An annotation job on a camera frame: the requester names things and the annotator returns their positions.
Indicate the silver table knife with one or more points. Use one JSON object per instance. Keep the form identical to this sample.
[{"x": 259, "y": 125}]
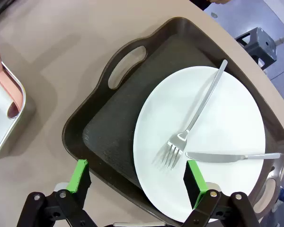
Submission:
[{"x": 215, "y": 158}]

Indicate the white round plate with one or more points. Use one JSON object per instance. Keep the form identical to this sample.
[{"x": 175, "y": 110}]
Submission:
[{"x": 215, "y": 113}]

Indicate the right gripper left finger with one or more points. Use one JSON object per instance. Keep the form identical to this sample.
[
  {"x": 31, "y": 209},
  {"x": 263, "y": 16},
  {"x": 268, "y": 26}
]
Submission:
[{"x": 79, "y": 175}]

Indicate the silver fork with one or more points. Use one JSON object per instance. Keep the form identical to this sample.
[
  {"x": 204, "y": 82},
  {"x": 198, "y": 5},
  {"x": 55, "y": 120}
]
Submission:
[{"x": 180, "y": 142}]

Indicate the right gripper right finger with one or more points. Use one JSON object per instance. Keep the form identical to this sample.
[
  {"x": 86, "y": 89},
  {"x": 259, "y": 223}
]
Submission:
[{"x": 196, "y": 186}]

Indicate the grey plastic stool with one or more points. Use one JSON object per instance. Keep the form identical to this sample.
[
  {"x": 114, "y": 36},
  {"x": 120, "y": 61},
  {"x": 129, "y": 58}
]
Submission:
[{"x": 260, "y": 45}]

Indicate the dark brown serving tray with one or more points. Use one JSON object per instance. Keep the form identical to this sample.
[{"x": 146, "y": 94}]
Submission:
[{"x": 113, "y": 123}]

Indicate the steel rectangular container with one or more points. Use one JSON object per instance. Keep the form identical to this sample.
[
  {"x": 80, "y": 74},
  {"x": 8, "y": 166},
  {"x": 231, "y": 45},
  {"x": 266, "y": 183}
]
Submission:
[{"x": 0, "y": 132}]

